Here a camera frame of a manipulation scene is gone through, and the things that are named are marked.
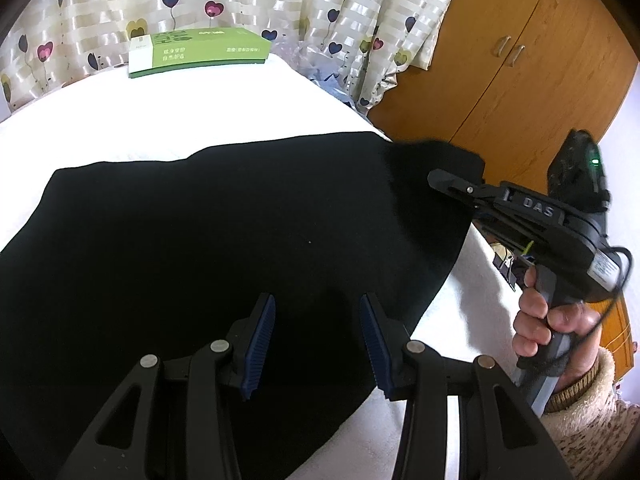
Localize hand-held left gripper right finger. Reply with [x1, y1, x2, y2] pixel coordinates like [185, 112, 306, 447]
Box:
[359, 292, 577, 480]

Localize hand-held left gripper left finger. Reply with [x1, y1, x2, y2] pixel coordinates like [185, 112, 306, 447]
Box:
[55, 292, 277, 480]

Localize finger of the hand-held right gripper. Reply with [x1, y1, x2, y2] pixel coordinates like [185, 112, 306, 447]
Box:
[427, 168, 507, 212]

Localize black pants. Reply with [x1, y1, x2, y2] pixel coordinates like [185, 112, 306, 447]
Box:
[0, 131, 487, 480]

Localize person's right forearm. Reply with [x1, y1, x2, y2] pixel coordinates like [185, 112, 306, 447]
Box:
[539, 345, 640, 480]

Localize person's right hand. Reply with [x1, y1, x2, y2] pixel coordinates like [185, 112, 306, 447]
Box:
[511, 265, 602, 393]

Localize wooden wardrobe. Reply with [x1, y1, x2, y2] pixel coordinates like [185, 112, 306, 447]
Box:
[366, 0, 640, 393]

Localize crumpled clear plastic bag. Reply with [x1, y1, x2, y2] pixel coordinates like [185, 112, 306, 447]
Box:
[279, 35, 372, 117]

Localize white bed sheet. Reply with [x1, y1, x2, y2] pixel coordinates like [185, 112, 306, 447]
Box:
[0, 54, 523, 480]

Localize green flat box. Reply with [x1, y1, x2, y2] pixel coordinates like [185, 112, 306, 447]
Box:
[127, 27, 272, 80]

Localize heart print curtain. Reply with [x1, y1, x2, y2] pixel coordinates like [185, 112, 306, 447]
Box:
[0, 0, 474, 117]

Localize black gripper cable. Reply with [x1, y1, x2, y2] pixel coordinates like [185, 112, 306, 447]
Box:
[564, 246, 635, 357]

